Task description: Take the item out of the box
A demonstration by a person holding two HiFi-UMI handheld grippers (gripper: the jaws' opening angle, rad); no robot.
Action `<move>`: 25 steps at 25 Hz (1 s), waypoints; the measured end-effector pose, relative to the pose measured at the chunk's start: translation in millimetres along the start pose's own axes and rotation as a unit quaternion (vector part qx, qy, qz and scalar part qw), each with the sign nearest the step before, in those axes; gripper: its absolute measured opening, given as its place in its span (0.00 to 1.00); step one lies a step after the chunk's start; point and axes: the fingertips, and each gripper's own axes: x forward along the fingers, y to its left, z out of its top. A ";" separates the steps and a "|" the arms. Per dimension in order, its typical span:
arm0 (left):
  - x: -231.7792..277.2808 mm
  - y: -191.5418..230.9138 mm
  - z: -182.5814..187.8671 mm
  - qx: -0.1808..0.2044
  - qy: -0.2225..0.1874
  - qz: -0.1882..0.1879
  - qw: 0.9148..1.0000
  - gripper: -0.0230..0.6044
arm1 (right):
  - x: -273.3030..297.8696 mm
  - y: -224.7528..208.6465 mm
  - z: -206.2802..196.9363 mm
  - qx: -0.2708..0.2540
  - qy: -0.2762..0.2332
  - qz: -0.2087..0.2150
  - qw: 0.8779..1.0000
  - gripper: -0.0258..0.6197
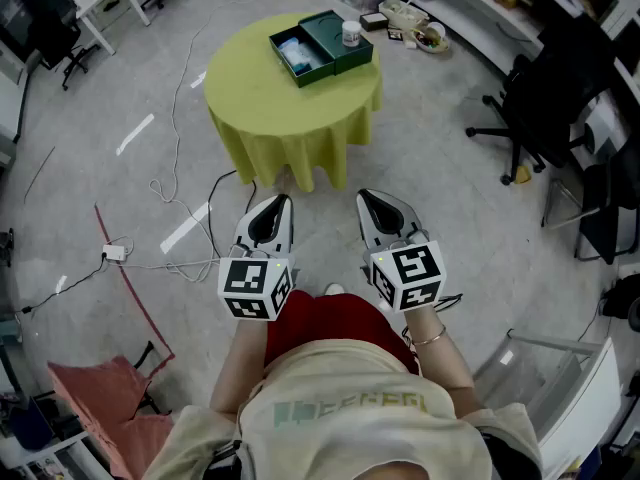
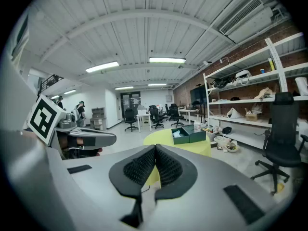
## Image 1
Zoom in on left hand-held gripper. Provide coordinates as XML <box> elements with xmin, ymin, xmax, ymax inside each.
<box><xmin>217</xmin><ymin>194</ymin><xmax>300</xmax><ymax>322</ymax></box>

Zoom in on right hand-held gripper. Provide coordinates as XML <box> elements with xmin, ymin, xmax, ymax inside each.
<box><xmin>355</xmin><ymin>188</ymin><xmax>448</xmax><ymax>315</ymax></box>

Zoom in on dark green box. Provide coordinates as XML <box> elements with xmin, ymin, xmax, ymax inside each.
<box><xmin>268</xmin><ymin>9</ymin><xmax>375</xmax><ymax>90</ymax></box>

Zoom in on person's right forearm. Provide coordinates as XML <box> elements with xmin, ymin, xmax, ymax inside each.
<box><xmin>401</xmin><ymin>301</ymin><xmax>485</xmax><ymax>422</ymax></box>

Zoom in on person's left forearm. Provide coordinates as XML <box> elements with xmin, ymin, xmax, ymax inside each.
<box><xmin>208</xmin><ymin>315</ymin><xmax>271</xmax><ymax>415</ymax></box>

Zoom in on black box with white inside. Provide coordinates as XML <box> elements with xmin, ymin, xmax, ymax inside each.
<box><xmin>359</xmin><ymin>11</ymin><xmax>391</xmax><ymax>33</ymax></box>

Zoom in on red shorts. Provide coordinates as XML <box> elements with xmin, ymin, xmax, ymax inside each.
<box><xmin>263</xmin><ymin>289</ymin><xmax>420</xmax><ymax>375</ymax></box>

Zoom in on round table with green cloth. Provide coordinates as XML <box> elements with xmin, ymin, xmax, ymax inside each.
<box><xmin>202</xmin><ymin>12</ymin><xmax>384</xmax><ymax>194</ymax></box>

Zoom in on round bowl with items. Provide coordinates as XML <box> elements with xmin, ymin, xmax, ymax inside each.
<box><xmin>410</xmin><ymin>21</ymin><xmax>451</xmax><ymax>54</ymax></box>

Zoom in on white plastic jar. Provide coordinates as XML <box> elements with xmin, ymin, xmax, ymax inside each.
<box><xmin>341</xmin><ymin>20</ymin><xmax>363</xmax><ymax>49</ymax></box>

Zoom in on beige printed shirt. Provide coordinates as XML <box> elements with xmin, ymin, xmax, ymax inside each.
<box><xmin>144</xmin><ymin>338</ymin><xmax>544</xmax><ymax>480</ymax></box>

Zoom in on cream plastic tray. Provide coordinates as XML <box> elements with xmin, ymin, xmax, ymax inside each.
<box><xmin>377</xmin><ymin>0</ymin><xmax>430</xmax><ymax>33</ymax></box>

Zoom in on pink cloth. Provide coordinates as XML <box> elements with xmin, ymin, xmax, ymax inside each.
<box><xmin>47</xmin><ymin>355</ymin><xmax>175</xmax><ymax>480</ymax></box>

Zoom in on black backpack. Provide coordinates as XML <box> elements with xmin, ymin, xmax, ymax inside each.
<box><xmin>601</xmin><ymin>272</ymin><xmax>640</xmax><ymax>334</ymax></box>

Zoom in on large black monitor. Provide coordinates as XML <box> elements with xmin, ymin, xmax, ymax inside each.
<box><xmin>0</xmin><ymin>0</ymin><xmax>77</xmax><ymax>67</ymax></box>

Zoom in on thick black cable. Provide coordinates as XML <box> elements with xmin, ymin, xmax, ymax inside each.
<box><xmin>206</xmin><ymin>167</ymin><xmax>259</xmax><ymax>262</ymax></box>

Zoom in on thin metal bracelet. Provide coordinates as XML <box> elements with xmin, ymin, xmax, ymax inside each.
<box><xmin>411</xmin><ymin>323</ymin><xmax>448</xmax><ymax>347</ymax></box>

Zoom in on long white cable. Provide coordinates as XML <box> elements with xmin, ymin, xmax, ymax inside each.
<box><xmin>148</xmin><ymin>0</ymin><xmax>274</xmax><ymax>284</ymax></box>

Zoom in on thin black cable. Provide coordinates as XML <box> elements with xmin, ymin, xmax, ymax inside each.
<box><xmin>14</xmin><ymin>255</ymin><xmax>109</xmax><ymax>315</ymax></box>

